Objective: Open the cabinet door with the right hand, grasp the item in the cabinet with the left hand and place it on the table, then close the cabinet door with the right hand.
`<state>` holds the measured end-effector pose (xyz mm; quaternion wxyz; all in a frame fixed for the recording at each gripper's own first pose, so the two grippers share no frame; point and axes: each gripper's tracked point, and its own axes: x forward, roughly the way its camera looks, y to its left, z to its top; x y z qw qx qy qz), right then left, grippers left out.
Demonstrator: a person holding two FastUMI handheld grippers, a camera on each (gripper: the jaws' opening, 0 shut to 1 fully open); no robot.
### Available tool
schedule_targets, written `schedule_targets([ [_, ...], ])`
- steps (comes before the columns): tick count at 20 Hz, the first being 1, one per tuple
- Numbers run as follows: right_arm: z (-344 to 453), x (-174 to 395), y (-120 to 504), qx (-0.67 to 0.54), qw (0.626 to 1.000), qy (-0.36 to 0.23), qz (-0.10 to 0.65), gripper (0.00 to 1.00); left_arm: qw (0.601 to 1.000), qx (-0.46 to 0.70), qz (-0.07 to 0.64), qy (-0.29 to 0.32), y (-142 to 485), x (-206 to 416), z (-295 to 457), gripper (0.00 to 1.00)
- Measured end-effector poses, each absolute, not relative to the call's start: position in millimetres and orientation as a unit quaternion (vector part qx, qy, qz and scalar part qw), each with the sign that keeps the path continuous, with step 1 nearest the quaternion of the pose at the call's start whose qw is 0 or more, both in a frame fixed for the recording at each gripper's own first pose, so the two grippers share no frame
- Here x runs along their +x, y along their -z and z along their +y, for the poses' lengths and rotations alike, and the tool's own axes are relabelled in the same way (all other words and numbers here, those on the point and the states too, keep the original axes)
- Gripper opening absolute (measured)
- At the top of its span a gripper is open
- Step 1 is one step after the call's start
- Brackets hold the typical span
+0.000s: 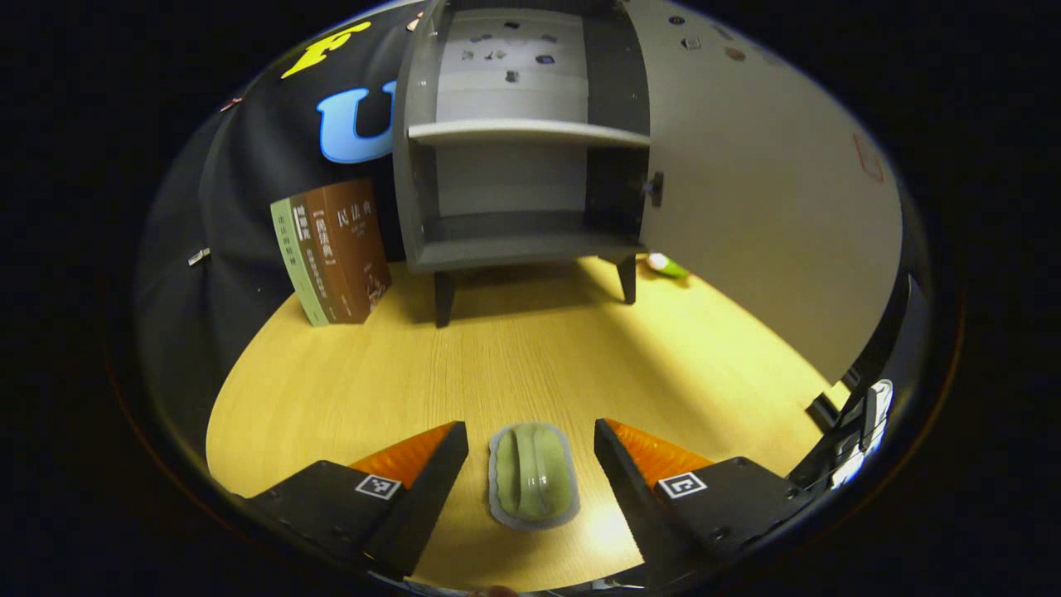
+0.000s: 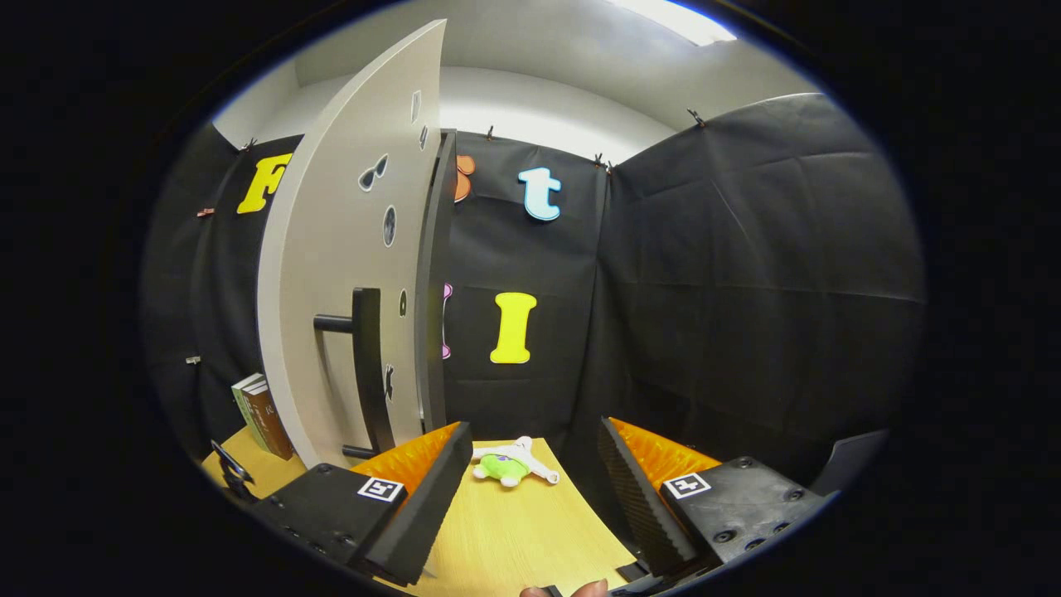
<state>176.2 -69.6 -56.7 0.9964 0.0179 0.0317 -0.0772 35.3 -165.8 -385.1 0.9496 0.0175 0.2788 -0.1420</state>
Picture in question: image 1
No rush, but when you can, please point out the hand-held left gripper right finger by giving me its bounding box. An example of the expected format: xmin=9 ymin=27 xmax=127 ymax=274
xmin=593 ymin=417 xmax=821 ymax=590

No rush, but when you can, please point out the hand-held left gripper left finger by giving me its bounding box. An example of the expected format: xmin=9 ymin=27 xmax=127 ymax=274
xmin=240 ymin=420 xmax=470 ymax=581

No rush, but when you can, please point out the green coaster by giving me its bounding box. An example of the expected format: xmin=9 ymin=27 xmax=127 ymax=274
xmin=487 ymin=420 xmax=581 ymax=531

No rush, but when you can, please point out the beige cabinet door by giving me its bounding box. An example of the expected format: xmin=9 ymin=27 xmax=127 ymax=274
xmin=622 ymin=0 xmax=904 ymax=386

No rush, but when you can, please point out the grey cabinet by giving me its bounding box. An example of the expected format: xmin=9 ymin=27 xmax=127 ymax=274
xmin=391 ymin=0 xmax=656 ymax=329

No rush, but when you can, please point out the green plush toy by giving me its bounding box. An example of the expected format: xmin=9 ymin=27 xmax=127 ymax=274
xmin=645 ymin=251 xmax=690 ymax=280

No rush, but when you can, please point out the thick brown book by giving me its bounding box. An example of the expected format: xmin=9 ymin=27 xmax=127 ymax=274
xmin=319 ymin=177 xmax=393 ymax=324

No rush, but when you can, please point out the thin brown book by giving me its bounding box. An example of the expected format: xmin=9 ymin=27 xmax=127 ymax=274
xmin=290 ymin=189 xmax=351 ymax=326

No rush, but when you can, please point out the green book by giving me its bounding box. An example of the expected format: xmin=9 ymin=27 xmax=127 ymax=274
xmin=270 ymin=197 xmax=332 ymax=328

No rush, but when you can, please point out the black backdrop cloth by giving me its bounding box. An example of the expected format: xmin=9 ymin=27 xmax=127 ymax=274
xmin=133 ymin=4 xmax=432 ymax=449

